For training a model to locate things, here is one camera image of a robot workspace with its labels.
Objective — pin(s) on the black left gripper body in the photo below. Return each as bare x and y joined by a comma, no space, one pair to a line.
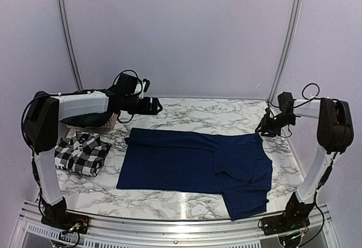
133,108

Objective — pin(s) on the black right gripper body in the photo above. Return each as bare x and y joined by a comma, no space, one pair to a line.
273,127

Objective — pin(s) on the navy blue t-shirt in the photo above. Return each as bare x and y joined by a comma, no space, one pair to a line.
235,167

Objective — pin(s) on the black white plaid shirt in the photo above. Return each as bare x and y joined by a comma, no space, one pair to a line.
84,153

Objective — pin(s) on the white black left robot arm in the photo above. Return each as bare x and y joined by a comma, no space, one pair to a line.
39,128

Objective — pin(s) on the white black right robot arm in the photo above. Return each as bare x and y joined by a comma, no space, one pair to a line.
335,134

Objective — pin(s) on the pink perforated laundry basket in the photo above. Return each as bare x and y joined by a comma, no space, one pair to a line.
110,124

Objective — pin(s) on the dark blue green clothes pile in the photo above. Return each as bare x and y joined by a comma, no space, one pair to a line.
93,120

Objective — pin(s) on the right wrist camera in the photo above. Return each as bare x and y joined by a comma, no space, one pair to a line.
268,114

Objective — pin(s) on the left aluminium frame post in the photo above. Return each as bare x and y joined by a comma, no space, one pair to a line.
68,44

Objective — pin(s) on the aluminium frame post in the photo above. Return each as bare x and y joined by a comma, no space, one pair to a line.
68,44
290,33

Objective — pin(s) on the right aluminium frame post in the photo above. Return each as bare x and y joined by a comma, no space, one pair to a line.
290,33

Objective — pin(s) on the front aluminium table rail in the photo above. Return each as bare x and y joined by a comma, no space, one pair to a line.
107,231

